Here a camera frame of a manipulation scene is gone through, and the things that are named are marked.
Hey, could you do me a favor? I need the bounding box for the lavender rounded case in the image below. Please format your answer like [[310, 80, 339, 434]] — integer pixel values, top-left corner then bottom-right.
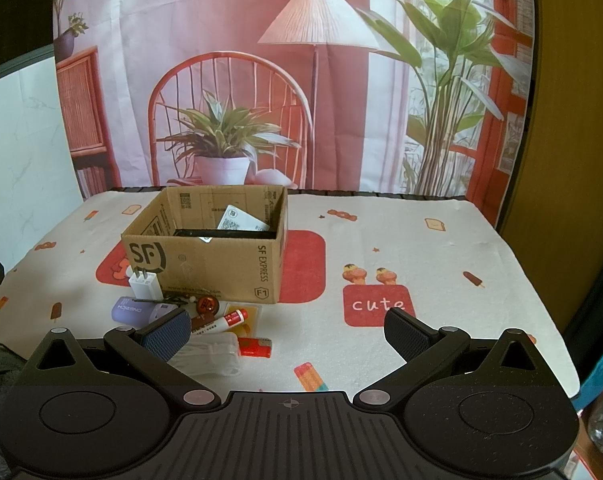
[[112, 297, 177, 328]]

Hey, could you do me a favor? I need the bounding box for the white wall charger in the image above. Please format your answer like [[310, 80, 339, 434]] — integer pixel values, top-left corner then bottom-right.
[[128, 270, 164, 302]]

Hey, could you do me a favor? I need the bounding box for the white cable bag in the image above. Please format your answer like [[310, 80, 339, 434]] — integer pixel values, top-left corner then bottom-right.
[[168, 332, 241, 378]]

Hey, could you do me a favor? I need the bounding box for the small red round object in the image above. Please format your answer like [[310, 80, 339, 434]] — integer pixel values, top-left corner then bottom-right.
[[195, 296, 219, 315]]

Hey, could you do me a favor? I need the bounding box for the red white tube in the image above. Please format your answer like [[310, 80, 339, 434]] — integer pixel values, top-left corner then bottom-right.
[[192, 309, 248, 336]]

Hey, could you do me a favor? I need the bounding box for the red lighter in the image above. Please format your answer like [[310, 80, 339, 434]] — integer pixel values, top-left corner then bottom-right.
[[238, 337, 272, 359]]

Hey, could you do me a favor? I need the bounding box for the brown cardboard shipping box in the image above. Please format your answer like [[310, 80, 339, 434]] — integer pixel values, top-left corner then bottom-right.
[[122, 185, 288, 304]]

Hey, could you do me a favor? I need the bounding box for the printed living room backdrop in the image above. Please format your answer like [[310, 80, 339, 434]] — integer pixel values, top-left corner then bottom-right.
[[52, 0, 535, 222]]

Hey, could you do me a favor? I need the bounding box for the patterned white tablecloth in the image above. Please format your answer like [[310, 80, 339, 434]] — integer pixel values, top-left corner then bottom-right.
[[0, 192, 579, 396]]

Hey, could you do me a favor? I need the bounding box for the white paper packet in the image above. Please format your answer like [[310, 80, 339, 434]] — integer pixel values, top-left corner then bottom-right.
[[217, 205, 270, 232]]

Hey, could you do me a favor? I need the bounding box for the teal bag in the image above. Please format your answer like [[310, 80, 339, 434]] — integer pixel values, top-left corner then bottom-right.
[[573, 356, 603, 412]]

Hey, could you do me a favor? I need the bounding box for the white marble board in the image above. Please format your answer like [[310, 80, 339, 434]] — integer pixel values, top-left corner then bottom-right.
[[0, 46, 82, 270]]

